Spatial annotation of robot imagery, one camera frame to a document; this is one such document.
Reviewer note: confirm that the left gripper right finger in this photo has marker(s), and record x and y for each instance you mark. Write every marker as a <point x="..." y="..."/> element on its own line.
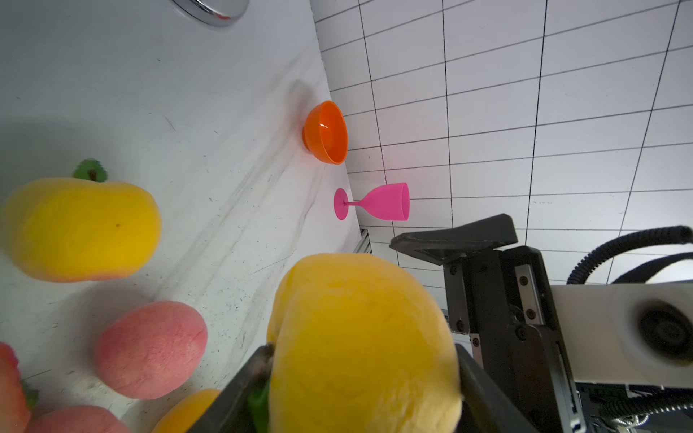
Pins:
<point x="485" y="408"/>

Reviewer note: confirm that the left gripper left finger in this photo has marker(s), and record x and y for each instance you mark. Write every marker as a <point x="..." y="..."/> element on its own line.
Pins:
<point x="243" y="404"/>

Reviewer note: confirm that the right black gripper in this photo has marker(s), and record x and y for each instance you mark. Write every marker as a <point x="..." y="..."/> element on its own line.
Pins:
<point x="502" y="301"/>

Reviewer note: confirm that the yellow peach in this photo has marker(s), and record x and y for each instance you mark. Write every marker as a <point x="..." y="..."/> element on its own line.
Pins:
<point x="185" y="414"/>
<point x="80" y="228"/>
<point x="360" y="346"/>

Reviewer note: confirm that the pink plastic goblet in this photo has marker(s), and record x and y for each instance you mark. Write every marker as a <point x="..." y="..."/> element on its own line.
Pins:
<point x="391" y="202"/>

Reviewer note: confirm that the pink peach right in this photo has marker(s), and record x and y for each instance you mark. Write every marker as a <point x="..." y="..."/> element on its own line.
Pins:
<point x="152" y="350"/>

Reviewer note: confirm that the pink peach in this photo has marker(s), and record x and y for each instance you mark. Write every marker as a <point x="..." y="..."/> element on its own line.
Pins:
<point x="152" y="350"/>
<point x="78" y="419"/>

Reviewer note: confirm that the pink peach left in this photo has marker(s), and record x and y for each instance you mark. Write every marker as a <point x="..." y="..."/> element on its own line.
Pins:
<point x="78" y="419"/>

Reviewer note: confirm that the orange plastic bowl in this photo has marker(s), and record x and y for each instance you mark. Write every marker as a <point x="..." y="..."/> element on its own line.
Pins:
<point x="325" y="134"/>

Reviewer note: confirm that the orange red peach upper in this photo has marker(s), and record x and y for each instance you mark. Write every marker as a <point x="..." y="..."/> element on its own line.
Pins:
<point x="18" y="399"/>

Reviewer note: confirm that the yellow peach top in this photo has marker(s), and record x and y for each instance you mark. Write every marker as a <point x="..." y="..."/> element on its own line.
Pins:
<point x="80" y="228"/>

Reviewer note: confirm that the silver metal cup rack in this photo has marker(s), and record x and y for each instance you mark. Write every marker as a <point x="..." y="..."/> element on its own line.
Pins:
<point x="214" y="13"/>

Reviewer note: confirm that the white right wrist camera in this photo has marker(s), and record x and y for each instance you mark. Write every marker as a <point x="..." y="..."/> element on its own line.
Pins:
<point x="635" y="334"/>

